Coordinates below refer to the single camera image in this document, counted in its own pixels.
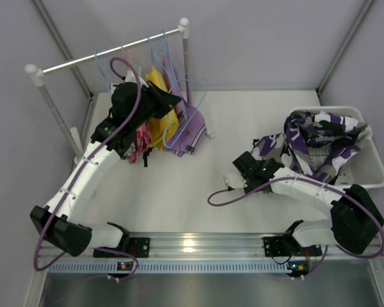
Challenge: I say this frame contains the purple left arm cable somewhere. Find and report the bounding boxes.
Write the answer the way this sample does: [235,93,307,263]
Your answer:
[33,57,145,282]

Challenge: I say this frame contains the pink wire hanger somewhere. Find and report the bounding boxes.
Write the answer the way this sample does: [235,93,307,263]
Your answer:
[121,44,138,72]

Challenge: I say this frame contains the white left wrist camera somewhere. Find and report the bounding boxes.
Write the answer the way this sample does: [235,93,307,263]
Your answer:
[124,68,148,88]

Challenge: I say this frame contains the blue hanger of lilac trousers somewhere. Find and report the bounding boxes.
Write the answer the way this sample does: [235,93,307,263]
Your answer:
[162,30,180,87]

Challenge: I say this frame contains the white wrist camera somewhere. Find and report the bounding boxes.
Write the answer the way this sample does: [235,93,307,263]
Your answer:
[223,173,248,191]
[124,68,148,88]

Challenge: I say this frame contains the purple camouflage trousers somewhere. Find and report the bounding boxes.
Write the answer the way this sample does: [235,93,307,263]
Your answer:
[250,111,372,184]

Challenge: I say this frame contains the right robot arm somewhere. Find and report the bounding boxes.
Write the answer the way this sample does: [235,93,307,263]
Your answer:
[224,152,384,256]

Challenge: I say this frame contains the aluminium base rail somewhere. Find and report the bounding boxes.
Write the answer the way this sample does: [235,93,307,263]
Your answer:
[38,233,381,265]

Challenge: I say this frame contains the white metal clothes rack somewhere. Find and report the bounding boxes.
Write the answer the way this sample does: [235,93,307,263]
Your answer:
[24,17,192,160]

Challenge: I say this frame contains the black white newsprint trousers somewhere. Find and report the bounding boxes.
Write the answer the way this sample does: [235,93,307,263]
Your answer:
[108,82,138,161]

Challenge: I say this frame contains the blue wire hanger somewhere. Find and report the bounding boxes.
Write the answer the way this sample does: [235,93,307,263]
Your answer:
[153,48,209,151]

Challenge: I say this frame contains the blue hanger of yellow trousers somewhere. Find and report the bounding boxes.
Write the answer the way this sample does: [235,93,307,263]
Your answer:
[147,37,161,84]

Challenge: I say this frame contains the pink camouflage trousers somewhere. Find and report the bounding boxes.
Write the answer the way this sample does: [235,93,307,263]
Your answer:
[129,122,152,168]

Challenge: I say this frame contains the perforated grey cable duct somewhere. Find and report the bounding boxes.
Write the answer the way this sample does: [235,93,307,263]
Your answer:
[49,260,307,274]

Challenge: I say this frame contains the blue hanger of newsprint trousers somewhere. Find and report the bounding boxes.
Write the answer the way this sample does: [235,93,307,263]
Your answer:
[94,49,114,95]

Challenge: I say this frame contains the yellow trousers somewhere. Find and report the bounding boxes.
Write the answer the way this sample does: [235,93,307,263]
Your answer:
[146,66,179,150]

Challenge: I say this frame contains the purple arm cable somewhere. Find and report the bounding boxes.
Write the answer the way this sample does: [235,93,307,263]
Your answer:
[33,57,145,282]
[207,177,384,282]

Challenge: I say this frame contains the white plastic basket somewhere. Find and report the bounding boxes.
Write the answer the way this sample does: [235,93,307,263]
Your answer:
[289,105,384,189]

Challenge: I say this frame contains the lilac trousers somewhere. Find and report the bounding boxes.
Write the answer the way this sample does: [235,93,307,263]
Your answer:
[161,54,209,159]

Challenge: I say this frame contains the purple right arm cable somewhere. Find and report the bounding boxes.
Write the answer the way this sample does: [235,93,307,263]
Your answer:
[207,177,384,282]

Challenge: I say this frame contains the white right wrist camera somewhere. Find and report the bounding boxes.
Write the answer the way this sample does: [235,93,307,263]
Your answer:
[223,173,248,191]

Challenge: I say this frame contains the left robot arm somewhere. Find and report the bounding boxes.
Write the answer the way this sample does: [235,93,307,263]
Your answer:
[30,81,181,256]

